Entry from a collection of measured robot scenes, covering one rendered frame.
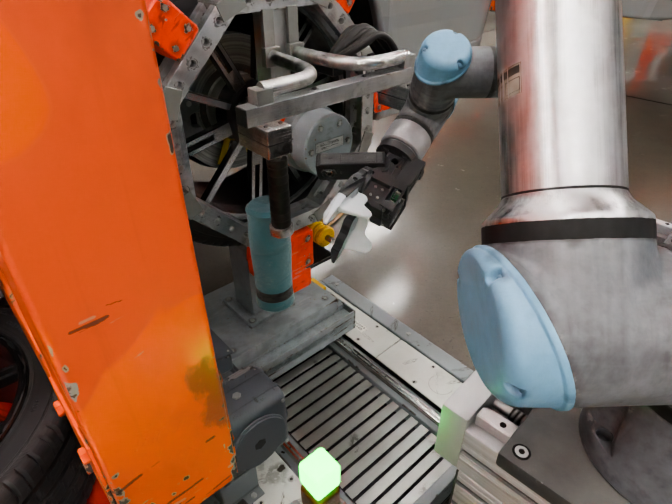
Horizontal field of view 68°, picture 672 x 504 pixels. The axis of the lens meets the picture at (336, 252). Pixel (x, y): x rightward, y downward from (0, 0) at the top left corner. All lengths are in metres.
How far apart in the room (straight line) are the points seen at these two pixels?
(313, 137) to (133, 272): 0.54
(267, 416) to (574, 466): 0.68
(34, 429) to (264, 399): 0.41
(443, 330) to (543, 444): 1.32
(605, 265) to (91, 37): 0.39
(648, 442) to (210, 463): 0.54
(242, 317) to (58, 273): 1.06
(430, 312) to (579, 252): 1.57
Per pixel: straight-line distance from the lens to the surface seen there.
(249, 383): 1.10
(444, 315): 1.89
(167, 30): 0.94
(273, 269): 1.06
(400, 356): 1.60
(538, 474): 0.51
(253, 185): 1.24
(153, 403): 0.63
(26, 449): 1.01
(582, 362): 0.35
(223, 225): 1.10
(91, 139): 0.46
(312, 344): 1.55
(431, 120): 0.85
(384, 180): 0.77
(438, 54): 0.76
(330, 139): 0.99
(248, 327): 1.49
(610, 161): 0.38
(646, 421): 0.49
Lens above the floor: 1.23
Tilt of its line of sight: 34 degrees down
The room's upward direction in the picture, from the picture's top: straight up
